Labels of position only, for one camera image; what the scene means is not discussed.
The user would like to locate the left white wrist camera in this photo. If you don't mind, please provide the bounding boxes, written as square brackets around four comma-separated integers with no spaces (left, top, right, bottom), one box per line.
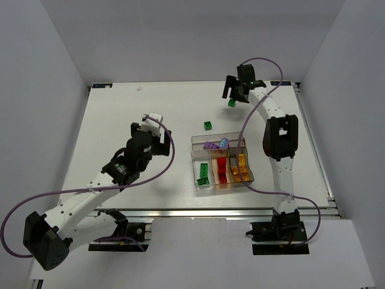
[140,113,163,137]

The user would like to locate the long green lego brick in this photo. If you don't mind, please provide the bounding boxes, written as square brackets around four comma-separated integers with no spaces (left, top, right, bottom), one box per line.
[200,163,209,178]

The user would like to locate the red lego brick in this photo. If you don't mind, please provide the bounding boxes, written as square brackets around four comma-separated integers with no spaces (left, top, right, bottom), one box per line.
[217,165,227,175]

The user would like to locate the purple flower lego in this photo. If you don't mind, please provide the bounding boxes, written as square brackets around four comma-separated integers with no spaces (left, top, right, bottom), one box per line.
[218,138,230,149]

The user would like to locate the long smoky clear container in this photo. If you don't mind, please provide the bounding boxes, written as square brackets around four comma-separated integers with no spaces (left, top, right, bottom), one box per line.
[191,132,239,151]

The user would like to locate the right blue table label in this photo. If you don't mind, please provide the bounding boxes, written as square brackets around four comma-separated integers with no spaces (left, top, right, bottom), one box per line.
[270,81,292,86]

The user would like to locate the green square lego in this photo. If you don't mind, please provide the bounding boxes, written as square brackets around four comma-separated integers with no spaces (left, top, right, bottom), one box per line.
[227,99,236,108]
[203,121,212,131]

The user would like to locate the blue table label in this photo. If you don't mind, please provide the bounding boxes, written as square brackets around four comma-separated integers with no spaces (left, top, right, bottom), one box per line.
[91,83,112,89]
[270,81,292,86]

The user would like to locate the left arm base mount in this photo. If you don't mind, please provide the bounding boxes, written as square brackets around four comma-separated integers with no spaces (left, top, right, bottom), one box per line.
[88,209,152,253]

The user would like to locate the purple sloped lego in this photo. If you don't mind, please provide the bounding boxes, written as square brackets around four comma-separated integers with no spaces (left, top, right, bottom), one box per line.
[203,141,220,150]

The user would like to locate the clear plastic container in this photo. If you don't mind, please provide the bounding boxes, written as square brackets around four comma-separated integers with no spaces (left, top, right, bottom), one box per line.
[191,150,215,191]

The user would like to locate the red long lego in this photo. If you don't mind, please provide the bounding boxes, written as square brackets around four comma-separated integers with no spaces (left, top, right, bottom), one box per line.
[218,173,228,184]

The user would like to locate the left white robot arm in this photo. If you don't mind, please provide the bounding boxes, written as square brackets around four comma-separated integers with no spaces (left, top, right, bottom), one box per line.
[23,113,174,271]

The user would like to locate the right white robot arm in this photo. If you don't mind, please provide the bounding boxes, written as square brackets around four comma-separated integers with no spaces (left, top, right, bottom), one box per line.
[223,64,300,242]

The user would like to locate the yellow lego brick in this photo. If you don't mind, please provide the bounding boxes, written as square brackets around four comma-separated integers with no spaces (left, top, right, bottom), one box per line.
[234,173,250,182]

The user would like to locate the small red square lego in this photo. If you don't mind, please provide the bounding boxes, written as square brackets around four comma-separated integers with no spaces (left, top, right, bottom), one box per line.
[217,157,227,168]

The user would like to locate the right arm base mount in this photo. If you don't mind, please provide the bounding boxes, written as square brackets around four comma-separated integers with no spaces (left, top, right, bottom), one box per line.
[245,220,310,256]

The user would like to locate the dark grey plastic container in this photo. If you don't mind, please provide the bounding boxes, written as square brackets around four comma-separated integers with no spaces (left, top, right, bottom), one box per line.
[229,147,254,184]

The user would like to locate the left blue table label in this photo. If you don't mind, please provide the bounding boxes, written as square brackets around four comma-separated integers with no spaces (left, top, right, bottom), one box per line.
[91,83,112,89]

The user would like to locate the aluminium table rail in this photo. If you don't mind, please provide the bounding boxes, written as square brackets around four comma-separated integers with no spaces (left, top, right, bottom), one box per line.
[119,197,342,219]

